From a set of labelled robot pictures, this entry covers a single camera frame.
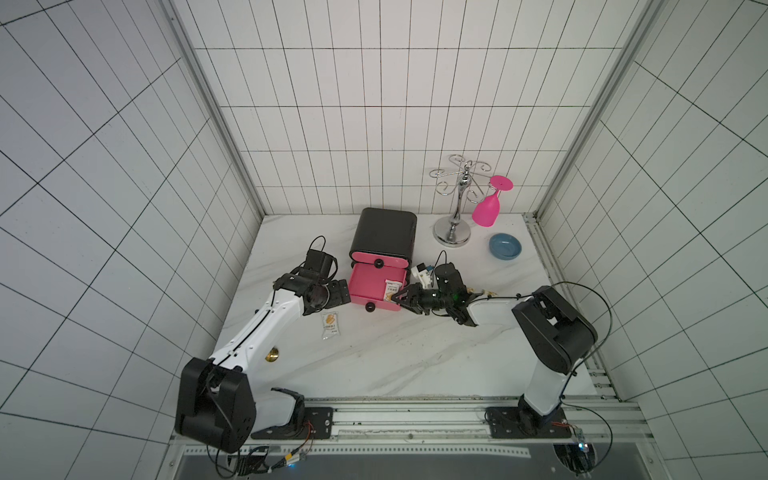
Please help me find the small blue bowl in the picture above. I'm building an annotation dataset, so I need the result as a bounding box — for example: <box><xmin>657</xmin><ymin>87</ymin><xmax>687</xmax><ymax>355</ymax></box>
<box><xmin>488</xmin><ymin>233</ymin><xmax>522</xmax><ymax>261</ymax></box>

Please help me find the pink wine glass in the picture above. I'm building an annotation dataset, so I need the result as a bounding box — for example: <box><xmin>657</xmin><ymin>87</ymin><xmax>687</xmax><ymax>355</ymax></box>
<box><xmin>472</xmin><ymin>175</ymin><xmax>514</xmax><ymax>228</ymax></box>

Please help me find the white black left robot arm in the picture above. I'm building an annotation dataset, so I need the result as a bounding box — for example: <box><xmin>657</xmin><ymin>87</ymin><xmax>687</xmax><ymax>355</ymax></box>
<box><xmin>174</xmin><ymin>249</ymin><xmax>351</xmax><ymax>453</ymax></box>

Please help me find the pink top drawer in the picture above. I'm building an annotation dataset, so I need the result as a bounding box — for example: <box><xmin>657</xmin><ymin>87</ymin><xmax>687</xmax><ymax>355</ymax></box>
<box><xmin>351</xmin><ymin>251</ymin><xmax>410</xmax><ymax>269</ymax></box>

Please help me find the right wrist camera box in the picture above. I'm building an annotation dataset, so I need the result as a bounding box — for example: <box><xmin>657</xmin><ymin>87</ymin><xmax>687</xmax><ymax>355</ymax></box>
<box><xmin>411</xmin><ymin>263</ymin><xmax>435</xmax><ymax>290</ymax></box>

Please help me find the gold spoon blue handle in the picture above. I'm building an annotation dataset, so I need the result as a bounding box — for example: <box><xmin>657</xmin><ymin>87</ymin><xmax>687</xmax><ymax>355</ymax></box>
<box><xmin>265</xmin><ymin>347</ymin><xmax>280</xmax><ymax>363</ymax></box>

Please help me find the pink drawer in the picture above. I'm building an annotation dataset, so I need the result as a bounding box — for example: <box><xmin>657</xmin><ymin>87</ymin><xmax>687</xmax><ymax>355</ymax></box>
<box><xmin>348</xmin><ymin>263</ymin><xmax>407</xmax><ymax>312</ymax></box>
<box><xmin>351</xmin><ymin>251</ymin><xmax>410</xmax><ymax>269</ymax></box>

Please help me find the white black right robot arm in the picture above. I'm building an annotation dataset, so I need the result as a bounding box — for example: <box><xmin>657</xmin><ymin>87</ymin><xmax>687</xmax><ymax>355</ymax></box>
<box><xmin>390</xmin><ymin>263</ymin><xmax>598</xmax><ymax>439</ymax></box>

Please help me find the black drawer cabinet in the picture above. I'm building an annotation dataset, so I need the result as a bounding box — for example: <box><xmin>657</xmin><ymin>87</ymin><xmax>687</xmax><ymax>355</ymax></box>
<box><xmin>349</xmin><ymin>207</ymin><xmax>417</xmax><ymax>265</ymax></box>

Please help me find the chrome wine glass rack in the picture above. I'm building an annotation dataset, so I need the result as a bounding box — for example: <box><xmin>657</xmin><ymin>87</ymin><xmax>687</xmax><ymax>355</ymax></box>
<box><xmin>429</xmin><ymin>154</ymin><xmax>492</xmax><ymax>248</ymax></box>

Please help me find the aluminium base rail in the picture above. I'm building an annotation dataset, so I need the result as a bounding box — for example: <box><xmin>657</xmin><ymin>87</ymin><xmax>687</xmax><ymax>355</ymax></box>
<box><xmin>170</xmin><ymin>395</ymin><xmax>652</xmax><ymax>458</ymax></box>

